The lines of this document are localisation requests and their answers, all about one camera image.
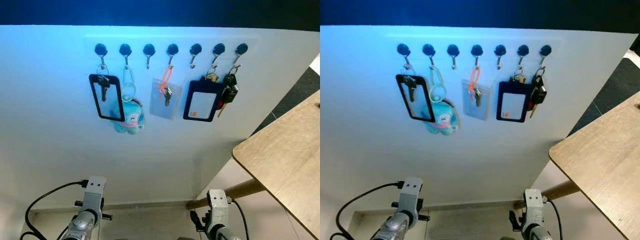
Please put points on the light wooden table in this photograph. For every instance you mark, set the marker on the light wooden table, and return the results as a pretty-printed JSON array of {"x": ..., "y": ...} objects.
[
  {"x": 600, "y": 150},
  {"x": 285, "y": 150}
]

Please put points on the black knob silver hook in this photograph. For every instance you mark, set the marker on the black knob silver hook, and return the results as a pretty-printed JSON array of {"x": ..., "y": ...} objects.
[
  {"x": 195, "y": 48},
  {"x": 172, "y": 48},
  {"x": 218, "y": 48},
  {"x": 545, "y": 50},
  {"x": 453, "y": 49},
  {"x": 241, "y": 48},
  {"x": 149, "y": 49},
  {"x": 477, "y": 49},
  {"x": 403, "y": 49},
  {"x": 125, "y": 49},
  {"x": 101, "y": 49},
  {"x": 500, "y": 49},
  {"x": 428, "y": 49},
  {"x": 523, "y": 49}
]

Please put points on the brass key bunch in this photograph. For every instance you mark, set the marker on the brass key bunch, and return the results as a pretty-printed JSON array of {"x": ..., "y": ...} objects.
[
  {"x": 210, "y": 77},
  {"x": 520, "y": 78}
]

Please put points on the clear plastic badge holder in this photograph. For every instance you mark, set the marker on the clear plastic badge holder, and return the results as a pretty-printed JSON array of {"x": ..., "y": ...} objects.
[
  {"x": 160, "y": 107},
  {"x": 475, "y": 110}
]

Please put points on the dark blue badge holder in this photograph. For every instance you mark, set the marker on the dark blue badge holder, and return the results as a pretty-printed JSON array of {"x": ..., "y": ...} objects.
[
  {"x": 512, "y": 87},
  {"x": 202, "y": 86}
]

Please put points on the white wall hook rail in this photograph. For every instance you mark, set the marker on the white wall hook rail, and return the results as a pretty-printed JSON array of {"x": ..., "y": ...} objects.
[
  {"x": 113, "y": 45},
  {"x": 416, "y": 45}
]

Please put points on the black frame badge holder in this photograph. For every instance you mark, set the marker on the black frame badge holder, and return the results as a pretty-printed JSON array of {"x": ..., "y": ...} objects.
[
  {"x": 422, "y": 119},
  {"x": 111, "y": 118}
]

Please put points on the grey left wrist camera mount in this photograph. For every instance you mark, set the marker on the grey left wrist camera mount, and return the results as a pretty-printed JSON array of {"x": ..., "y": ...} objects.
[
  {"x": 411, "y": 192},
  {"x": 94, "y": 192}
]

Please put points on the silver key black head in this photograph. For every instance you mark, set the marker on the silver key black head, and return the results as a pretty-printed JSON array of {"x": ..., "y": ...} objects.
[
  {"x": 102, "y": 89},
  {"x": 411, "y": 89}
]

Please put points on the wooden table leg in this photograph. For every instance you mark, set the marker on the wooden table leg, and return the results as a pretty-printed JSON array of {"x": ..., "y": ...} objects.
[
  {"x": 560, "y": 191},
  {"x": 240, "y": 191}
]

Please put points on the black car key fob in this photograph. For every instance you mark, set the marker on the black car key fob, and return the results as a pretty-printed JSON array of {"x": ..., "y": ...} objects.
[
  {"x": 230, "y": 90},
  {"x": 538, "y": 92}
]

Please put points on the small silver key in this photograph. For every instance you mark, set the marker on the small silver key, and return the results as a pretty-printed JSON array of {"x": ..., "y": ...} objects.
[
  {"x": 167, "y": 96},
  {"x": 477, "y": 96}
]

